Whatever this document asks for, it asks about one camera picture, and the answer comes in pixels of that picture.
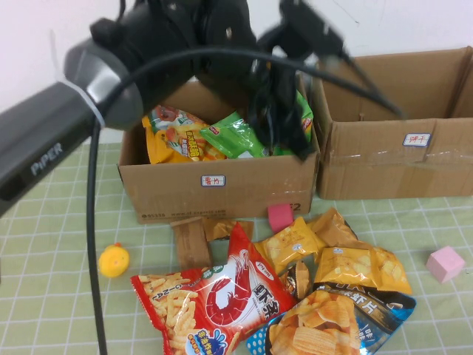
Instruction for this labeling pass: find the yellow cracker packet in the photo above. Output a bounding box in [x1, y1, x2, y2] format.
[369, 246, 414, 296]
[253, 216, 327, 276]
[313, 246, 380, 294]

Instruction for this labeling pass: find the brown wafer packet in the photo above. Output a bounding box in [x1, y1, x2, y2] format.
[170, 217, 214, 272]

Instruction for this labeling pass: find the cardboard box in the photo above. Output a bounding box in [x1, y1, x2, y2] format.
[313, 45, 473, 202]
[117, 78, 322, 226]

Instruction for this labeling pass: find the orange mushroom snack bag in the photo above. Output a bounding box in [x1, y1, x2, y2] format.
[140, 104, 228, 166]

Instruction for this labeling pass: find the hot pink cube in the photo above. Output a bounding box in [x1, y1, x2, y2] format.
[267, 203, 296, 235]

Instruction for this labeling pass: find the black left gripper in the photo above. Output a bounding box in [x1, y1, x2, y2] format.
[194, 0, 314, 163]

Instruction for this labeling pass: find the right cardboard box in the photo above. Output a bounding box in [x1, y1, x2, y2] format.
[313, 45, 473, 202]

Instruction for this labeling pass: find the golden brown snack packet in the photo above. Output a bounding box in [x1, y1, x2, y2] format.
[307, 206, 359, 250]

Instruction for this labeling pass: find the tan chocolate biscuit packet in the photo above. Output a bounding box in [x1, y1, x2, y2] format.
[279, 259, 311, 302]

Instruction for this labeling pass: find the brown gold snack packet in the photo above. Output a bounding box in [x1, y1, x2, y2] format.
[202, 217, 256, 243]

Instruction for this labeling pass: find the yellow duck toy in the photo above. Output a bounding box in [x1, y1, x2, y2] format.
[98, 242, 132, 280]

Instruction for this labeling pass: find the long black camera cable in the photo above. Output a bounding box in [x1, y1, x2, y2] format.
[85, 45, 406, 355]

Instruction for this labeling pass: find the left cardboard box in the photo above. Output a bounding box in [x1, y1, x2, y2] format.
[117, 78, 322, 226]

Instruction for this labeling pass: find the red shrimp stick bag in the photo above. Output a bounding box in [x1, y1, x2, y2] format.
[129, 221, 299, 355]

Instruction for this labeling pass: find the blue black shrimp chips bag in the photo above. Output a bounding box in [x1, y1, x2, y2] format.
[246, 282, 418, 355]

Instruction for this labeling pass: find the green checked tablecloth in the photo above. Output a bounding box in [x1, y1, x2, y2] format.
[0, 141, 473, 355]

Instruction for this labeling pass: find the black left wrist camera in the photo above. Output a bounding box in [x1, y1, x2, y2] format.
[257, 0, 349, 63]

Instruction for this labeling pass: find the light pink cube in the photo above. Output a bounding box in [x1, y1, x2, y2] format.
[425, 245, 467, 285]

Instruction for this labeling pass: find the small green chips bag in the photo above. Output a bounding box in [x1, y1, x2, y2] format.
[198, 110, 276, 161]

